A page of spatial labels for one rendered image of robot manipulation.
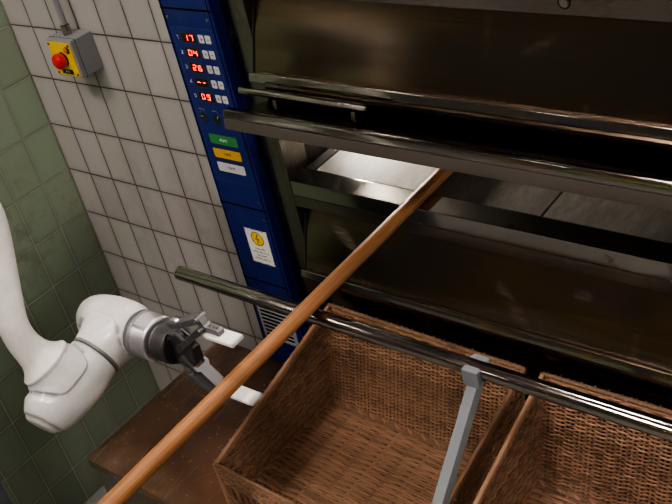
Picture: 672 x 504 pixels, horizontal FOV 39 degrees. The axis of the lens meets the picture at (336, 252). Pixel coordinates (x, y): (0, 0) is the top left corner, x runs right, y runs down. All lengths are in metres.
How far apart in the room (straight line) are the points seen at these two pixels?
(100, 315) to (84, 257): 1.18
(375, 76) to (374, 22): 0.10
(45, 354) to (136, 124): 0.90
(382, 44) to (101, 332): 0.76
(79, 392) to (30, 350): 0.12
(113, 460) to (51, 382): 0.79
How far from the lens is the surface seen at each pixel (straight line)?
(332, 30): 1.89
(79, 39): 2.43
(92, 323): 1.82
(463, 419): 1.60
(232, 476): 2.14
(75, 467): 3.23
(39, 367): 1.77
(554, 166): 1.55
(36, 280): 2.90
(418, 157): 1.69
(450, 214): 1.94
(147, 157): 2.54
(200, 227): 2.54
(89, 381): 1.78
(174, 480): 2.39
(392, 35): 1.81
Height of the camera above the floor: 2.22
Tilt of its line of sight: 34 degrees down
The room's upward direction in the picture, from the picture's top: 13 degrees counter-clockwise
